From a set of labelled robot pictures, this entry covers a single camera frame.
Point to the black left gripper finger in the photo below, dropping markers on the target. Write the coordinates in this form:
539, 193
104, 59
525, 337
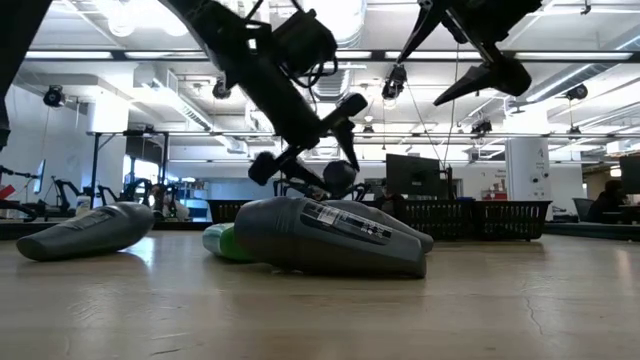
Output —
262, 169
350, 107

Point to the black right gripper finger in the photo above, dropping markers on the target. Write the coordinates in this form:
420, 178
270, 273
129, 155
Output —
500, 77
427, 20

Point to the green Pert shampoo bottle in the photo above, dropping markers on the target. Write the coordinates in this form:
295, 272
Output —
225, 245

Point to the grey deodorant bottle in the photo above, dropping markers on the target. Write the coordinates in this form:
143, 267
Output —
85, 232
310, 245
400, 225

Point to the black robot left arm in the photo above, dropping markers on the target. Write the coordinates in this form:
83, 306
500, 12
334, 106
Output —
200, 22

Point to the black background robot arm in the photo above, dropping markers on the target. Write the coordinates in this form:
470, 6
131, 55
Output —
125, 192
65, 192
15, 207

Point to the fluorescent light strip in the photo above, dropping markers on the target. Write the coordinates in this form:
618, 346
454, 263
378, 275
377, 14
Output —
67, 54
575, 55
160, 54
450, 54

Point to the black slotted plastic basket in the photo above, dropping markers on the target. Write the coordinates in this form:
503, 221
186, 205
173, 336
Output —
222, 212
510, 220
445, 220

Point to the white round column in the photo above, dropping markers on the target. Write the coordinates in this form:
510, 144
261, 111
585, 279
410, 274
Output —
527, 165

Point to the black computer monitor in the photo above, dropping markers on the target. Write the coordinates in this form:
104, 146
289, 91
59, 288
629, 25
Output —
631, 175
412, 175

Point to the person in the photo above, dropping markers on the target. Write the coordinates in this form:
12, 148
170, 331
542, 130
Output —
605, 200
172, 207

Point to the grey office chair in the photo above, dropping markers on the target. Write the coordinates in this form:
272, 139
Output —
582, 209

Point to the black suspended camera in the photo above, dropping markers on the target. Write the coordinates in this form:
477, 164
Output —
220, 90
482, 127
53, 96
577, 92
395, 82

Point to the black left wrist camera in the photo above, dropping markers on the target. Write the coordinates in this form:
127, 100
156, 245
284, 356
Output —
305, 42

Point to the white rectangular air duct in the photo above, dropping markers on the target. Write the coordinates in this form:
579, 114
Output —
165, 95

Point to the black metal stand frame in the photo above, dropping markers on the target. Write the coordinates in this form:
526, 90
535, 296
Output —
94, 165

